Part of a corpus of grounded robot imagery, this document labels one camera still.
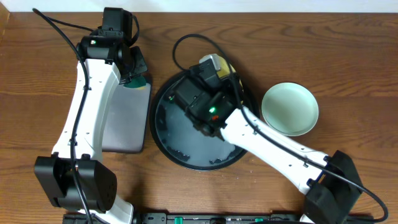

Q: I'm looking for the green yellow sponge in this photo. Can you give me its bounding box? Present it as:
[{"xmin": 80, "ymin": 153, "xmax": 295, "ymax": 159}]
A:
[{"xmin": 123, "ymin": 75, "xmax": 147, "ymax": 90}]

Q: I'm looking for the pale green plate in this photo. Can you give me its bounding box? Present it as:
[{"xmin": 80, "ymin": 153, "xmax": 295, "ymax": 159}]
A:
[{"xmin": 261, "ymin": 82, "xmax": 319, "ymax": 136}]

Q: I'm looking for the yellow plate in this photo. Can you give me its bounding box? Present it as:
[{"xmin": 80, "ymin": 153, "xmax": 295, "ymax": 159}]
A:
[{"xmin": 213, "ymin": 54, "xmax": 236, "ymax": 84}]

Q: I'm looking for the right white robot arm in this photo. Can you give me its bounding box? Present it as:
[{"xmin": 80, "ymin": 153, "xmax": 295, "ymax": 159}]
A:
[{"xmin": 170, "ymin": 65, "xmax": 364, "ymax": 223}]

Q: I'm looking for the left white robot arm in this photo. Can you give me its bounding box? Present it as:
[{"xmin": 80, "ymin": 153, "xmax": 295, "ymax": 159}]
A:
[{"xmin": 34, "ymin": 36, "xmax": 151, "ymax": 223}]

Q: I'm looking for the black round tray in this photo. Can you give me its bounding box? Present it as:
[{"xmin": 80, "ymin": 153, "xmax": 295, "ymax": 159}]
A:
[{"xmin": 149, "ymin": 73, "xmax": 247, "ymax": 171}]

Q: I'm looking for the black rectangular tray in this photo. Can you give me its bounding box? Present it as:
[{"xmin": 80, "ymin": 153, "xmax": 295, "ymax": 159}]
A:
[{"xmin": 102, "ymin": 76, "xmax": 152, "ymax": 154}]

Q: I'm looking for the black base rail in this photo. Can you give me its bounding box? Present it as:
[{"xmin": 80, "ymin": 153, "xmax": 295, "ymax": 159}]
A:
[{"xmin": 62, "ymin": 212, "xmax": 375, "ymax": 224}]

